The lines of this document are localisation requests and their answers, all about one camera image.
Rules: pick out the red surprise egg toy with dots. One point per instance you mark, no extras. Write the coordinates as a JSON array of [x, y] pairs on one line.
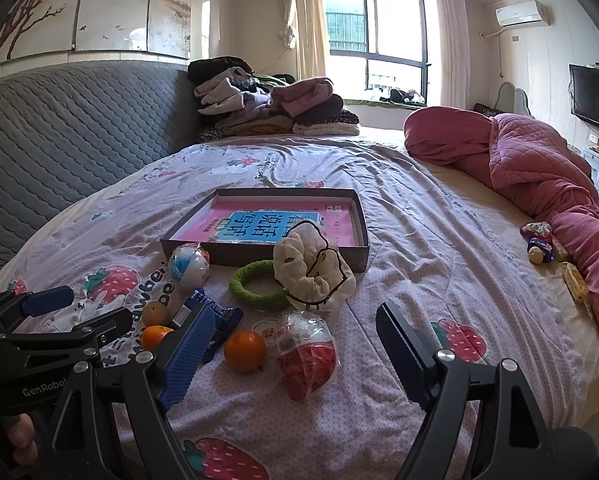
[[306, 354]]

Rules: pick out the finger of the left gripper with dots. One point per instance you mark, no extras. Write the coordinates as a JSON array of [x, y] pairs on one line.
[[82, 341], [16, 308]]

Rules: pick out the pink quilted duvet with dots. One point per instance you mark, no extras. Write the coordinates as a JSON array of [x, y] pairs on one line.
[[525, 161]]

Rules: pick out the pile of folded clothes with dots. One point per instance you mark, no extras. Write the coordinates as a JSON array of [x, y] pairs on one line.
[[234, 101]]

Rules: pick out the white air conditioner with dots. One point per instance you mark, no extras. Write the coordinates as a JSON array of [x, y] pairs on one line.
[[523, 13]]

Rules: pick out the grey quilted headboard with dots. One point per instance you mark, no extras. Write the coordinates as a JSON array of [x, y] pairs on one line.
[[68, 131]]

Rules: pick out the brown walnut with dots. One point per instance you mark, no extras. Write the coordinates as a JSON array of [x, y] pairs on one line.
[[155, 313]]

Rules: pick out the small orange mandarin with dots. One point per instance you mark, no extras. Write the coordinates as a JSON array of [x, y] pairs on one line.
[[152, 336]]

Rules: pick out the strawberry print bed sheet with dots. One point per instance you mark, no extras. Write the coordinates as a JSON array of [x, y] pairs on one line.
[[440, 262]]

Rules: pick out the left beige curtain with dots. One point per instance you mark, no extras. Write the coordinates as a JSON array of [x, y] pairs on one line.
[[305, 32]]

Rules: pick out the blossom tree wall panel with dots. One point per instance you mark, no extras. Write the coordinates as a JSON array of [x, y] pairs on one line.
[[34, 27]]

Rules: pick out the blue surprise egg toy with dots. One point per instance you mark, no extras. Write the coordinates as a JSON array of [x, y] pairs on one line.
[[189, 266]]

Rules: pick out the right beige curtain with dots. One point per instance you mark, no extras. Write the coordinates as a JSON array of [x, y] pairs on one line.
[[454, 40]]

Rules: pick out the wall mounted black television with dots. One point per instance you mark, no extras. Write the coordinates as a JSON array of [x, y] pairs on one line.
[[584, 92]]

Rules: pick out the large orange mandarin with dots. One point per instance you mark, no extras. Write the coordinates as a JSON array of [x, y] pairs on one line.
[[245, 351]]

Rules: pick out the person's left hand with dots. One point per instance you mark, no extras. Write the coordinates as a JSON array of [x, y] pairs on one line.
[[21, 435]]

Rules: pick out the blue cookie snack pack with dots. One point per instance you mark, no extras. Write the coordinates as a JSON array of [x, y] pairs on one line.
[[219, 317]]

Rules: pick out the small colourful doll toy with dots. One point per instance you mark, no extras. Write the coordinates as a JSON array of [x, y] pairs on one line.
[[542, 245]]

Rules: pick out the beige curtain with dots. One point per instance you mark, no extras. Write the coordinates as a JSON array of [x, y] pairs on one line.
[[305, 32], [454, 40]]

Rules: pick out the white chair back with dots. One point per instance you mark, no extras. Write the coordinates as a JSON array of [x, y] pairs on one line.
[[513, 100]]

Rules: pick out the yellow snack packet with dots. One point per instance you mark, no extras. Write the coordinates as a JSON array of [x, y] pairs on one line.
[[574, 282]]

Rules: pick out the shallow grey cardboard box tray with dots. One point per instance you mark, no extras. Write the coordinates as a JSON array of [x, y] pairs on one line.
[[237, 226]]

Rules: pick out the window with dark frame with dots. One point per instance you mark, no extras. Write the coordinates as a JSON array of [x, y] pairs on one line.
[[377, 45]]

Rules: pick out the dark clothes on windowsill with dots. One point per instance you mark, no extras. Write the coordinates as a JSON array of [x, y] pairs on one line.
[[403, 97]]

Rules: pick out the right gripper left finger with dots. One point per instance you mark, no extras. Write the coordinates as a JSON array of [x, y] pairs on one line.
[[153, 381]]

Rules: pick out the cream black-trimmed scrunchie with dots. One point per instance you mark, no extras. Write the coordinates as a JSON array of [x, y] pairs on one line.
[[311, 270]]

